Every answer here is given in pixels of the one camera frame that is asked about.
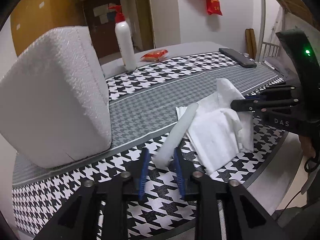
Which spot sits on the white styrofoam box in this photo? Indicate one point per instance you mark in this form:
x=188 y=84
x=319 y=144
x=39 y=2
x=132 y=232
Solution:
x=55 y=100

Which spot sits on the wooden wardrobe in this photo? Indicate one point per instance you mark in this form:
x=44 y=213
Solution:
x=32 y=18

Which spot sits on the white foam strip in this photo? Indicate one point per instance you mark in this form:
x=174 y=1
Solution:
x=185 y=117

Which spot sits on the houndstooth table mat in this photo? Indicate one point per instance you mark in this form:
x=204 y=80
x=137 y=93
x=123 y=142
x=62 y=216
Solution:
x=143 y=110

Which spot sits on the white red pump bottle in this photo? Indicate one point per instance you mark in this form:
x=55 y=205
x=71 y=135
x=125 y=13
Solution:
x=124 y=38

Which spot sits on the red snack packet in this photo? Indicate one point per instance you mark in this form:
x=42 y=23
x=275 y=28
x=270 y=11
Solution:
x=155 y=55

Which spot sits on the white towel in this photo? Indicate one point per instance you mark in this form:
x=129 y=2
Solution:
x=217 y=133

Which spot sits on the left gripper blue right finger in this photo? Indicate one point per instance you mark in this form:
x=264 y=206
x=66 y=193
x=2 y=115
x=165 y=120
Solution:
x=211 y=199

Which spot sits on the metal bed frame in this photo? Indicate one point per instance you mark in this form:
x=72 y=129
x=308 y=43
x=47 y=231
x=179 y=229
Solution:
x=270 y=48

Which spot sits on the black smartphone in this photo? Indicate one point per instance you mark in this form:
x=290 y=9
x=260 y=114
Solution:
x=238 y=58

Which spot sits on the wooden sticks by wall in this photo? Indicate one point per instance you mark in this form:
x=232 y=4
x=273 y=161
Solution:
x=251 y=46

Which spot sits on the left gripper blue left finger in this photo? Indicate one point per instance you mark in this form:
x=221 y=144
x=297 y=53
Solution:
x=129 y=186

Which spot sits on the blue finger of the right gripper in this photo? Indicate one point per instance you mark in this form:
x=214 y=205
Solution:
x=287 y=106
x=274 y=92

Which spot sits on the dark brown door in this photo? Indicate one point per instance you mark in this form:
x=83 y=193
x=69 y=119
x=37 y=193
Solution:
x=101 y=21

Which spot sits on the person's right hand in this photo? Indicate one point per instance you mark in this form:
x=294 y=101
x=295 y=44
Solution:
x=306 y=146

